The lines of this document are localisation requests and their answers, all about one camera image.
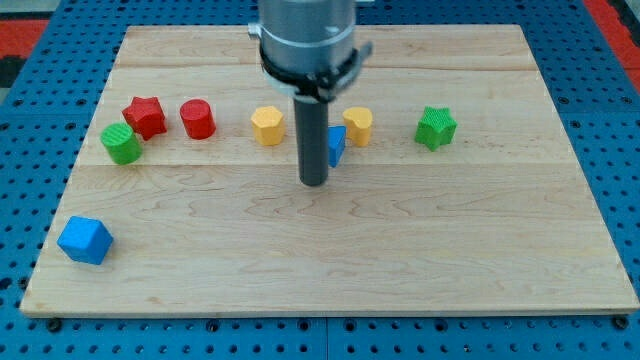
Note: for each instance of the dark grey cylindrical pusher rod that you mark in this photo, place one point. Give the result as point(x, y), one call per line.
point(311, 125)

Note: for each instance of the blue triangle block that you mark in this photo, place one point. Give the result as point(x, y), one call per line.
point(336, 144)

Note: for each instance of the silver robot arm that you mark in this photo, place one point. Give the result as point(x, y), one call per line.
point(308, 53)

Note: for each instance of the yellow hexagon block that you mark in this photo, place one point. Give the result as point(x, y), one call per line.
point(268, 125)

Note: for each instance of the yellow heart block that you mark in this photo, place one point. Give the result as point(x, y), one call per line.
point(358, 122)

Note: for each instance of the red cylinder block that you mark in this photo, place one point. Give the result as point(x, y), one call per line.
point(197, 118)

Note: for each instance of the green star block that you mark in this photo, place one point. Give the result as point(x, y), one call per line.
point(435, 128)

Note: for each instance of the wooden board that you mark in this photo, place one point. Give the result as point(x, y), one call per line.
point(498, 222)

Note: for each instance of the red star block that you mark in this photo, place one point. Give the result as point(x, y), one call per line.
point(146, 117)

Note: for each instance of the green cylinder block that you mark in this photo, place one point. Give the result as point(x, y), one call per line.
point(121, 143)

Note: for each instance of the blue cube block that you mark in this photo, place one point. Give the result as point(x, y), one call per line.
point(85, 240)

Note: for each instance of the black cable tie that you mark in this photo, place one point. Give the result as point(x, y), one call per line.
point(316, 87)

